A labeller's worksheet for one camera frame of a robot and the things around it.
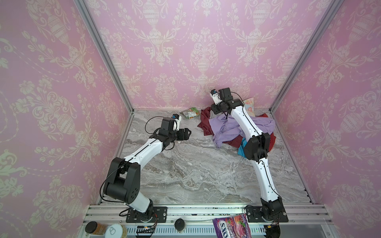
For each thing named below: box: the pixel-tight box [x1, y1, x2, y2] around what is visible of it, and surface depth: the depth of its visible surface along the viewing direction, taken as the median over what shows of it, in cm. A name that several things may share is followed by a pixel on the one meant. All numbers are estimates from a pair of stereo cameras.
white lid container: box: [104, 223, 124, 238], surface depth 67 cm
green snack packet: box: [179, 107, 200, 120], surface depth 118 cm
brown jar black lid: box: [85, 221, 108, 236], surface depth 65 cm
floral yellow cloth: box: [243, 97, 256, 118], surface depth 116 cm
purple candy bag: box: [212, 213, 253, 238], surface depth 70 cm
